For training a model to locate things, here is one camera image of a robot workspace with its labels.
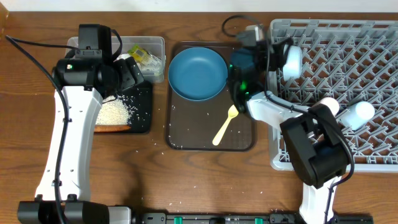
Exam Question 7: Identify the yellow plastic spoon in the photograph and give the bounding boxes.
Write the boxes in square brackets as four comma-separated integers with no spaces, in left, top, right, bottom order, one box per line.
[212,105,239,146]

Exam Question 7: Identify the grey dishwasher rack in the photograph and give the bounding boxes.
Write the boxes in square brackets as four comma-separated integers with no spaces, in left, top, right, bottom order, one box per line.
[269,19,397,173]

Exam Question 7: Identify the green snack wrapper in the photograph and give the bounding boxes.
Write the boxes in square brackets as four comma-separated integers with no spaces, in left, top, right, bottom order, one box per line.
[127,44,162,71]

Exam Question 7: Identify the pile of white rice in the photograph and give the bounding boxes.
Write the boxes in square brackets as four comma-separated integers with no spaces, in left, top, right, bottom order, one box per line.
[96,95,137,125]

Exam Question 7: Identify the clear plastic waste bin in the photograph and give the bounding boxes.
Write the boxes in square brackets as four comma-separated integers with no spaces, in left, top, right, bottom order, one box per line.
[55,34,165,88]

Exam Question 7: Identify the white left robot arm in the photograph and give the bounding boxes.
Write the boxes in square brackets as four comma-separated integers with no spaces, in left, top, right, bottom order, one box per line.
[17,24,144,223]

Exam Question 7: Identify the black waste tray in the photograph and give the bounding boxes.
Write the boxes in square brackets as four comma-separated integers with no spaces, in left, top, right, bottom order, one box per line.
[101,81,153,134]

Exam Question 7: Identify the dark blue bowl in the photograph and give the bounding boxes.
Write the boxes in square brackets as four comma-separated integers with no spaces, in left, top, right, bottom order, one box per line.
[168,47,228,101]

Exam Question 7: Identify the dark brown serving tray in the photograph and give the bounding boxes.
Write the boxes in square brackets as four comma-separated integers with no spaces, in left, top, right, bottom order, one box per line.
[165,41,256,152]

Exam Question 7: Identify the orange carrot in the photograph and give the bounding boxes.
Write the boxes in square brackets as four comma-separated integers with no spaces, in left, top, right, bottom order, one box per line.
[95,125,131,133]

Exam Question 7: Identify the light blue plastic cup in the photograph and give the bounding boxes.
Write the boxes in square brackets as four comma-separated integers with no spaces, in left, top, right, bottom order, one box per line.
[340,101,376,131]

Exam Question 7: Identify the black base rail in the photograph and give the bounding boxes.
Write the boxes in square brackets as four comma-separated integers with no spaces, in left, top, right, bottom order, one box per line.
[130,212,374,224]

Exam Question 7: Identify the pink plastic cup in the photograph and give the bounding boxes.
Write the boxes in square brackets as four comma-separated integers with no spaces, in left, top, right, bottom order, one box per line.
[314,97,340,116]

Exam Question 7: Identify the light blue rice bowl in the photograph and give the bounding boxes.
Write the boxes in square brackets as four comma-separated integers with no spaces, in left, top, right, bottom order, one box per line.
[282,45,302,82]

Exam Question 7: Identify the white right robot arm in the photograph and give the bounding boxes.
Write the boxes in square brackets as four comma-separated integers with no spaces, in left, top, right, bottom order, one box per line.
[227,38,354,223]

